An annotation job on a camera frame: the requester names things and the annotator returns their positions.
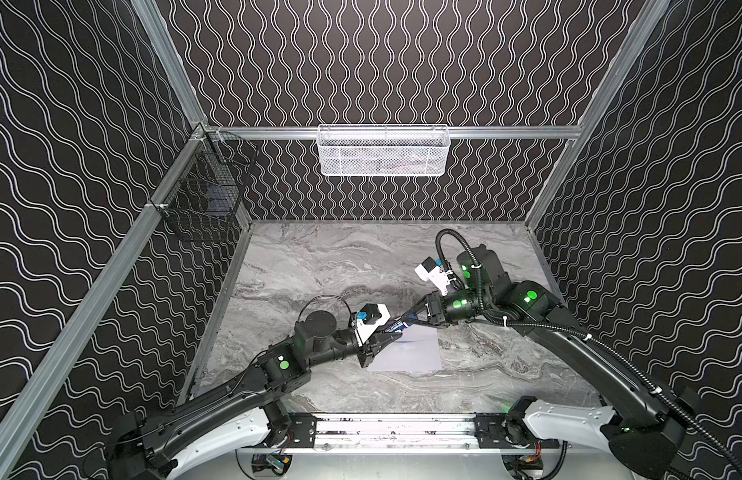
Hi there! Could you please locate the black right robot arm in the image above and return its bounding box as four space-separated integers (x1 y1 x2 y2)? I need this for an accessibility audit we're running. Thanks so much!
392 245 698 479

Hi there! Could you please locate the aluminium corner post right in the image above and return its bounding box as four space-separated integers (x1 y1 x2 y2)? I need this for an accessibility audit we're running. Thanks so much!
525 0 670 232

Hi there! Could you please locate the aluminium corner post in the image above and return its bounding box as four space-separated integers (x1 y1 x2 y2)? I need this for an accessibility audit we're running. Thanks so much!
525 0 670 232
132 0 208 126

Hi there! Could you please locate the aluminium back crossbar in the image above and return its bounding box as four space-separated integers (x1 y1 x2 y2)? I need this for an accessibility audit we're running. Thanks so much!
211 124 582 141

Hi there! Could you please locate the white envelope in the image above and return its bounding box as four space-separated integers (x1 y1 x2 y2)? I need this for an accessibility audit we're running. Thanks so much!
368 325 443 373

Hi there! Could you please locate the blue white glue stick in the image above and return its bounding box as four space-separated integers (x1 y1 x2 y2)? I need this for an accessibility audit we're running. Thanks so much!
384 319 410 333

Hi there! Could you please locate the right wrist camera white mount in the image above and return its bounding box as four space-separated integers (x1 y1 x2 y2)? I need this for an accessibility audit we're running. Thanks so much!
414 257 463 296

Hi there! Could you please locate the aluminium left side rail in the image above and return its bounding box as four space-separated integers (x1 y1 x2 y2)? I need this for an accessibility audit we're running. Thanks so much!
0 123 206 479

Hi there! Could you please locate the white wire mesh basket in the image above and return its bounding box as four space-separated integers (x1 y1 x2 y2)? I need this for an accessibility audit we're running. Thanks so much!
316 124 451 177

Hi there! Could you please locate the aluminium corner post left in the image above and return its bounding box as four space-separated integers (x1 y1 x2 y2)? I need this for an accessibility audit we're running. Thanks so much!
132 0 208 126

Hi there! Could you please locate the black wire basket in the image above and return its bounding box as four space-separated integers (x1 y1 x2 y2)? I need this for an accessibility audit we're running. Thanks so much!
158 128 261 244

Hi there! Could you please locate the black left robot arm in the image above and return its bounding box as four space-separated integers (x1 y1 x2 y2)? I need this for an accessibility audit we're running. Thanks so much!
104 304 403 479

